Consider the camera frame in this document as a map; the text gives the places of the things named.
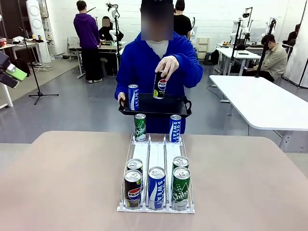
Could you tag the black camera stand pole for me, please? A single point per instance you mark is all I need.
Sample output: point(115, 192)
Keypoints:
point(234, 48)

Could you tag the blue Pocari Sweat can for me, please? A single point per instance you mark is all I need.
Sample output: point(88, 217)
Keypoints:
point(175, 128)
point(133, 98)
point(157, 190)

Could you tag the black slanted stand pole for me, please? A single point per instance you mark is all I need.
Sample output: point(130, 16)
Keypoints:
point(264, 50)

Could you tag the person in black t-shirt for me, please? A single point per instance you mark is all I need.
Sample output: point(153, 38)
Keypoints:
point(182, 24)

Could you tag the dark work desk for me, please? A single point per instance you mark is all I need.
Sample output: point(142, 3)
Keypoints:
point(109, 49)

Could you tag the seated person in dark top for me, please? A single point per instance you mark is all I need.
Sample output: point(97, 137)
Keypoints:
point(293, 36)

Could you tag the cluttered white side table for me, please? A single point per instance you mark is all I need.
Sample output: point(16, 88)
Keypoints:
point(21, 45)

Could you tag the person's right forearm blue sleeve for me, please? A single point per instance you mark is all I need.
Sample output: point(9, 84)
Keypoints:
point(121, 85)

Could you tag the white drawer cabinet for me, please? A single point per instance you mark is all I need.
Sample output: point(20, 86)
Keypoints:
point(203, 43)

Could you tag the black tripod stand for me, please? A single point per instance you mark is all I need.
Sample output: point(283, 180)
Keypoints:
point(36, 79)

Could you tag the large white table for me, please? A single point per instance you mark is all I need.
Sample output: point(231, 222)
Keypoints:
point(262, 103)

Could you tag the seated person in black clothes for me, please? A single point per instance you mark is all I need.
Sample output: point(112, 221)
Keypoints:
point(106, 31)

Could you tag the white can dispenser rack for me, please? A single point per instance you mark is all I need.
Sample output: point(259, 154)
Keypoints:
point(156, 151)

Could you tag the person's left hand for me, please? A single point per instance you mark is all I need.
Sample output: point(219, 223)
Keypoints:
point(168, 65)

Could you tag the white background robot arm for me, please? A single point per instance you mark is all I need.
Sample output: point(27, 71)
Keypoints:
point(113, 8)
point(234, 33)

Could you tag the black Pepsi can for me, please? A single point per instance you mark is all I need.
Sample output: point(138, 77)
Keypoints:
point(133, 190)
point(160, 86)
point(134, 164)

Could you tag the small white table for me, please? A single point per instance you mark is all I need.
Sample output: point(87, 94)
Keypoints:
point(240, 53)

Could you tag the black bag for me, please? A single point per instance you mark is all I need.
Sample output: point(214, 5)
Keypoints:
point(215, 57)

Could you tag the white tower air conditioner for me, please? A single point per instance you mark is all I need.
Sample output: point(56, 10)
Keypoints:
point(37, 29)

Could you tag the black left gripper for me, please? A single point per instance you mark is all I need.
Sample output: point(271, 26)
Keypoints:
point(3, 62)

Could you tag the black serving tray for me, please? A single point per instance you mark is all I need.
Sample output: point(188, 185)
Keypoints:
point(168, 106)

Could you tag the green Chilsung cider can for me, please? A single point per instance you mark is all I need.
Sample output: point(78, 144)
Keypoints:
point(140, 127)
point(181, 161)
point(181, 192)

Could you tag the person's left forearm blue sleeve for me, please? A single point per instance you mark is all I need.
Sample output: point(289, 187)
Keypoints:
point(190, 72)

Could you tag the black box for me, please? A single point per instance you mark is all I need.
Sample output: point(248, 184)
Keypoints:
point(24, 66)

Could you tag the person in blue hoodie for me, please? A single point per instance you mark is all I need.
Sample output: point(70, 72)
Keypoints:
point(144, 65)

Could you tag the person in purple hoodie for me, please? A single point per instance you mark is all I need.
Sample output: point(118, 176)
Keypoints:
point(87, 36)

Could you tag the red object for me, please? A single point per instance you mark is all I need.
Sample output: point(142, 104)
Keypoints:
point(2, 42)

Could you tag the person's right hand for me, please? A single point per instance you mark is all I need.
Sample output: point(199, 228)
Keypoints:
point(121, 98)

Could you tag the white table leg frame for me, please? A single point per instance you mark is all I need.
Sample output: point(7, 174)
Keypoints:
point(9, 98)

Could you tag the seated person in beige jacket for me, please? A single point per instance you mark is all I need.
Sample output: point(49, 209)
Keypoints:
point(276, 60)

